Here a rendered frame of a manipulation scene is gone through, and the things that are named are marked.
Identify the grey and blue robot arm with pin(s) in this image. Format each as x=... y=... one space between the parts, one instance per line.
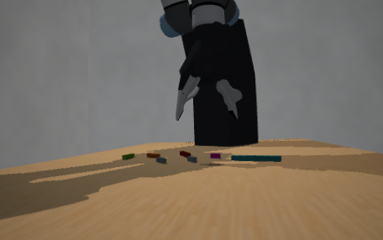
x=181 y=18

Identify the magenta rod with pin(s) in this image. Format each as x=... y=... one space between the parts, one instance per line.
x=215 y=156

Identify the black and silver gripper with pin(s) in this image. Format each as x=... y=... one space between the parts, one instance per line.
x=214 y=60

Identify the turquoise rod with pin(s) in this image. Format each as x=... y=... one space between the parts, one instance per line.
x=256 y=157

